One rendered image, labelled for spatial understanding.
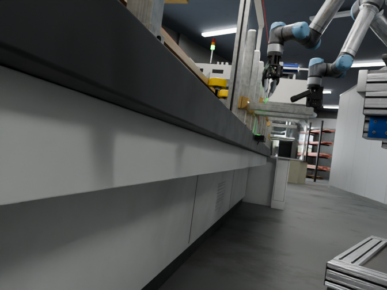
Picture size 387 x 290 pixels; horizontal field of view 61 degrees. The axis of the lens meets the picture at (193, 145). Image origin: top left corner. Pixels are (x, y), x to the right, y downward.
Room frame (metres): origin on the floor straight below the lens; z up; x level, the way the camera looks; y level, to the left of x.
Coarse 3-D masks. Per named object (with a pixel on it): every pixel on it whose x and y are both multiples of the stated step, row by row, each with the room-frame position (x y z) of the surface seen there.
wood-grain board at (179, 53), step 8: (120, 0) 0.68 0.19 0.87; (160, 32) 0.88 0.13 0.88; (168, 40) 0.94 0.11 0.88; (168, 48) 0.98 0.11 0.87; (176, 48) 1.01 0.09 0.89; (176, 56) 1.05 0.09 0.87; (184, 56) 1.10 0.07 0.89; (184, 64) 1.14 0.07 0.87; (192, 64) 1.19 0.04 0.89; (192, 72) 1.24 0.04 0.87; (200, 72) 1.31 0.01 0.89; (200, 80) 1.35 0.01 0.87; (208, 80) 1.45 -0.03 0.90; (208, 88) 1.50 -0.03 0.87
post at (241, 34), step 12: (240, 0) 1.11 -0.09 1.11; (240, 12) 1.11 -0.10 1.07; (240, 24) 1.11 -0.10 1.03; (240, 36) 1.10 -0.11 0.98; (240, 48) 1.11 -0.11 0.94; (240, 60) 1.10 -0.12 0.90; (240, 72) 1.10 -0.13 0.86; (240, 84) 1.13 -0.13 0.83; (228, 96) 1.11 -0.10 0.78; (228, 108) 1.11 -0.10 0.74
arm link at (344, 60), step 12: (360, 0) 1.72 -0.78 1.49; (372, 0) 1.63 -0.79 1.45; (360, 12) 1.66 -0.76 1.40; (372, 12) 1.64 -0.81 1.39; (360, 24) 1.64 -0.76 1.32; (348, 36) 1.67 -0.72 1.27; (360, 36) 1.64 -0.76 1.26; (348, 48) 1.64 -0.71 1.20; (336, 60) 1.66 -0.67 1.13; (348, 60) 1.62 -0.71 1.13; (336, 72) 1.72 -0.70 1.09
